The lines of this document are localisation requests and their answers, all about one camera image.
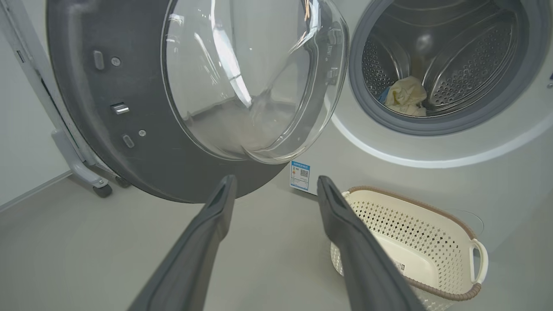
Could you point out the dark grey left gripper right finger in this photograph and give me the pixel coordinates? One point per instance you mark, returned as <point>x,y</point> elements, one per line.
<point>363,268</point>

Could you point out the grey metal frame leg caster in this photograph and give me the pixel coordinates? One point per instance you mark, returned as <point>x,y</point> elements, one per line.
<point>80,168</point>

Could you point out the cream bear-print garment blue trim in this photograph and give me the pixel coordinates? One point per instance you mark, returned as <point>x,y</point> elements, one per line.
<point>386,95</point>

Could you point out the white product label in basket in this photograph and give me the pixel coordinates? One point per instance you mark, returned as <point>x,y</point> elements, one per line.
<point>400,268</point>

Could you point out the blue energy label sticker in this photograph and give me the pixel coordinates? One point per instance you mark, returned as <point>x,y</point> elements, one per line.
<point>300,176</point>

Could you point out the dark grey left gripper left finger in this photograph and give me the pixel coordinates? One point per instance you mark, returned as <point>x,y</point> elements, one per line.
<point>194,259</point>

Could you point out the white front-load washing machine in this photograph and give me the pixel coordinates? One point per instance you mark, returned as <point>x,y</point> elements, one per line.
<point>432,181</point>

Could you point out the washing machine door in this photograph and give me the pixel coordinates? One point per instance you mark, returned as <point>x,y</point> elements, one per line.
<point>129,164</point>

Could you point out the cream perforated laundry basket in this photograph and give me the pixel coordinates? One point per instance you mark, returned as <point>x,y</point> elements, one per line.
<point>414,229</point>

